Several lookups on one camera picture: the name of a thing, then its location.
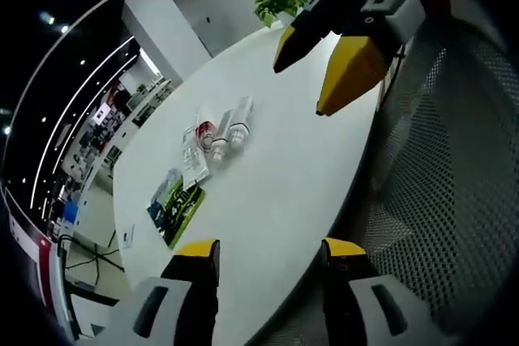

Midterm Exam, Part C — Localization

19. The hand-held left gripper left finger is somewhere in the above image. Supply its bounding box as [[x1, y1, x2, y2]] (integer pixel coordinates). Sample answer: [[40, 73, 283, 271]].
[[87, 237, 222, 346]]

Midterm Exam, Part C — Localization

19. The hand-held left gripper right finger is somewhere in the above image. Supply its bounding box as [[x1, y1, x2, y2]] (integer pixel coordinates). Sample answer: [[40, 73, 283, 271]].
[[320, 236, 441, 346]]

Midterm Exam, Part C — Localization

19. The green black skincare packet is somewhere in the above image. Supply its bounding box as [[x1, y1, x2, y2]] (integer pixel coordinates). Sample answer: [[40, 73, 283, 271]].
[[146, 167, 207, 250]]

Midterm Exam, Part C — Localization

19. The wide clear skincare bottle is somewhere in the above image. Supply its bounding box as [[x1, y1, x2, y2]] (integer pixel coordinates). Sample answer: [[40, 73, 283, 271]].
[[228, 95, 255, 153]]

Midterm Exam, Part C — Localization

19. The slim clear skincare bottle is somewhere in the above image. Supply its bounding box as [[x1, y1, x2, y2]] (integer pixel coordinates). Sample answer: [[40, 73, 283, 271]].
[[208, 109, 237, 165]]

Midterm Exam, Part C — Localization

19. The red label skincare tube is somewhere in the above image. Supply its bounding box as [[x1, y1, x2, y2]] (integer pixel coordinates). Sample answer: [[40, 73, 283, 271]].
[[193, 105, 219, 150]]

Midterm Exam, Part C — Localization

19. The white skincare sachet packet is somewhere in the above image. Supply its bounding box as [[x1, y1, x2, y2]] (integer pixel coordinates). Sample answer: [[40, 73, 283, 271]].
[[181, 123, 212, 184]]

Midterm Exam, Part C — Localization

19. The small white card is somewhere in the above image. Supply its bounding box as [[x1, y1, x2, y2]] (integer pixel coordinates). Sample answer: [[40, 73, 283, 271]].
[[119, 223, 136, 250]]

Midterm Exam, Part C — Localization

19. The white square pillar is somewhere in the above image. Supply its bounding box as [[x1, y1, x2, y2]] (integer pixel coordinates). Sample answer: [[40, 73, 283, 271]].
[[121, 0, 215, 84]]

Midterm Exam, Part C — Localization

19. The blue box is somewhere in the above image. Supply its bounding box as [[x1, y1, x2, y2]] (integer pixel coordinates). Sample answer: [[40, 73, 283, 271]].
[[62, 199, 80, 226]]

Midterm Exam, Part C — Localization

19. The red white panel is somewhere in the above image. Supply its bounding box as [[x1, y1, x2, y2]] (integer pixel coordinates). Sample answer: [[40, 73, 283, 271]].
[[6, 190, 68, 325]]

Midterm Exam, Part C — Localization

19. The grey mesh chair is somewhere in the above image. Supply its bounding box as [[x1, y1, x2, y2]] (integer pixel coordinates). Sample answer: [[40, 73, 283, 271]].
[[356, 17, 519, 346]]

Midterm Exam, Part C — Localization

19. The black floor cable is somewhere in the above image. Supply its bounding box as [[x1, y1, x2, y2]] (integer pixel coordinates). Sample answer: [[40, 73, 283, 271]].
[[60, 230, 125, 286]]

